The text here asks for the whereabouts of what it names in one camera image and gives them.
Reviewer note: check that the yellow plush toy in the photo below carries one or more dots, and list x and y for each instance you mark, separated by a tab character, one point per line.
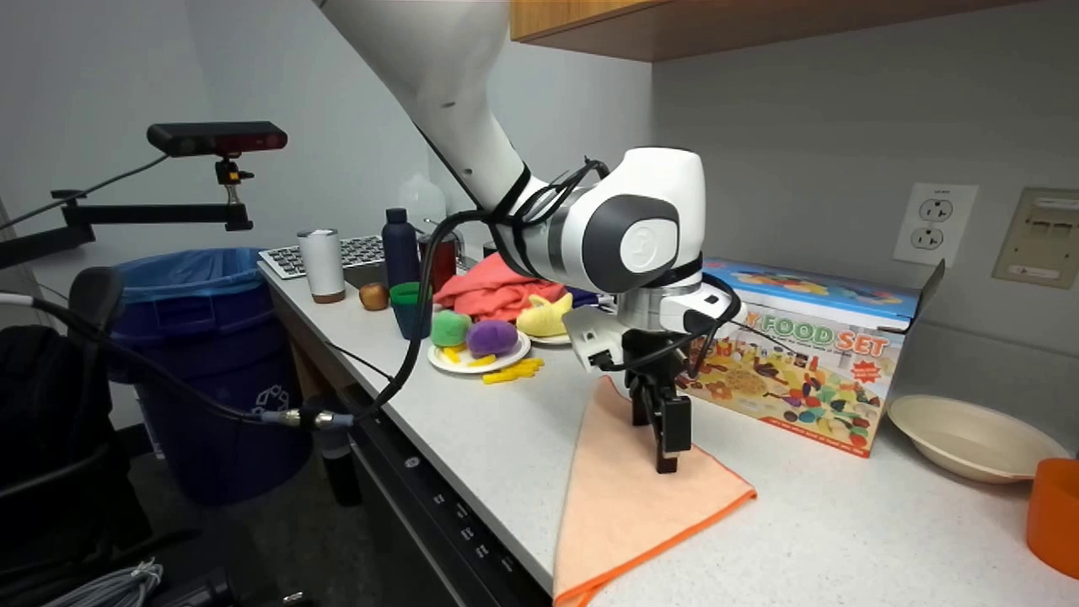
545	318

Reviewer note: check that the blue trash bin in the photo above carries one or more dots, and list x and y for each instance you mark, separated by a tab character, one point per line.
203	339

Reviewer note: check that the red can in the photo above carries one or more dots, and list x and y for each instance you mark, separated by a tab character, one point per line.
447	272

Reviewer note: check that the black office chair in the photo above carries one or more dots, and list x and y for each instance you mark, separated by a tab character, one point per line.
56	426

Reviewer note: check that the orange cup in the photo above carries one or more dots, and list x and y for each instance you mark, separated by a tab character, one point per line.
1057	519

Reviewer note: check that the dark counter cabinet front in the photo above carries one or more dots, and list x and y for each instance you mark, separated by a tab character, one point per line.
426	526

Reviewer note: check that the small brown object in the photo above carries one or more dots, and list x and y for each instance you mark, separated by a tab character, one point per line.
371	298

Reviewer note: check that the computer keyboard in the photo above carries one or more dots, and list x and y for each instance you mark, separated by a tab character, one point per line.
361	259

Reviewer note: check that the green topped cup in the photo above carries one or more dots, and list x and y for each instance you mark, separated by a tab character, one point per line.
406	303

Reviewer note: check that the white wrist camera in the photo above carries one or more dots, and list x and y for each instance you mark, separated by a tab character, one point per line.
593	339

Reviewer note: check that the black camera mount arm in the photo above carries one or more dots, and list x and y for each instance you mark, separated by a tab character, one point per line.
157	212

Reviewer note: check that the white braided sleeve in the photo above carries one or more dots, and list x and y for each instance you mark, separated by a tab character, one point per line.
112	585

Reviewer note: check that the beige wall switch plate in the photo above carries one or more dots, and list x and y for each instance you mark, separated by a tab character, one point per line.
1038	241

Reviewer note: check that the dark blue bottle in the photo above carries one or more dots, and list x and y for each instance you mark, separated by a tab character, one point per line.
398	249

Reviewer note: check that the orange microfiber towel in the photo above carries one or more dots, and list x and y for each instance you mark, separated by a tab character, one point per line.
627	508

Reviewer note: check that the yellow crinkle toy fry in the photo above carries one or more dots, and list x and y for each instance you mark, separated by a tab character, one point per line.
511	374

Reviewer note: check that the beige empty plate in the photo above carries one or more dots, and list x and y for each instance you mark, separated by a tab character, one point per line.
965	433

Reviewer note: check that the blue toy food box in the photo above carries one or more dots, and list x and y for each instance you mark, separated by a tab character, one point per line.
831	384

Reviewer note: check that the white paper plate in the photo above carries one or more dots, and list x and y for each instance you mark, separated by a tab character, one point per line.
501	361

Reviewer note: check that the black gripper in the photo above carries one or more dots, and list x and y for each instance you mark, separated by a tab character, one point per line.
654	361

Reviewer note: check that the white wall outlet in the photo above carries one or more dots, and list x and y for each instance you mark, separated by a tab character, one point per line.
936	225

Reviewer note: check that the black stereo camera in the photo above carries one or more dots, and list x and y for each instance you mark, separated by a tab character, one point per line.
214	138

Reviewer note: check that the purple plush ball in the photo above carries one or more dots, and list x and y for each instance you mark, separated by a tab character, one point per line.
492	339

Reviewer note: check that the wooden upper cabinet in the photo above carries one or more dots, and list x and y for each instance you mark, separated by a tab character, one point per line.
674	21

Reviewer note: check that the coral red cloth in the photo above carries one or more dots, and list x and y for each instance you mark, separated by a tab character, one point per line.
491	289

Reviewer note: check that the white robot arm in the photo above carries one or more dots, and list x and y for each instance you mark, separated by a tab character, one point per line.
449	79

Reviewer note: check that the white tumbler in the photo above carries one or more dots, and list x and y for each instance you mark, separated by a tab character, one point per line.
321	263

